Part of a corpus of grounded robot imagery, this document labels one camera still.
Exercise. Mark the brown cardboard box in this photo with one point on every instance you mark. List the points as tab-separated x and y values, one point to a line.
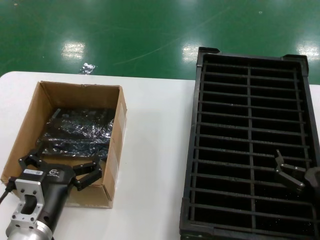
25	140

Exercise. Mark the left wrist camera silver mount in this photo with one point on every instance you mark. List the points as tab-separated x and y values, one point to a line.
27	185

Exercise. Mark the black slotted plastic container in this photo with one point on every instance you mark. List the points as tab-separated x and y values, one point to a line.
250	117

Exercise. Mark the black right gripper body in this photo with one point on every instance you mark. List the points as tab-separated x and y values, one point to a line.
313	176

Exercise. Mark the crumpled foil scrap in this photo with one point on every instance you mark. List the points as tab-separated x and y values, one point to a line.
87	68

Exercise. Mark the grey antistatic plastic bag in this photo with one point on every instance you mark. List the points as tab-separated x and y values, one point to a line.
80	125

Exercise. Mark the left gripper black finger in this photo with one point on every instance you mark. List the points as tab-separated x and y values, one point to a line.
32	160
85	168

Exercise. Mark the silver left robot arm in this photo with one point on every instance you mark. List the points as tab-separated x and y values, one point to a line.
25	232

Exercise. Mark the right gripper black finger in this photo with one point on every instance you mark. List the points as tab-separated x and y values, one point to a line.
287	175

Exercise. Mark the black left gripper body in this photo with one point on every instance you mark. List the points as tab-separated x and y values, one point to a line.
58	190

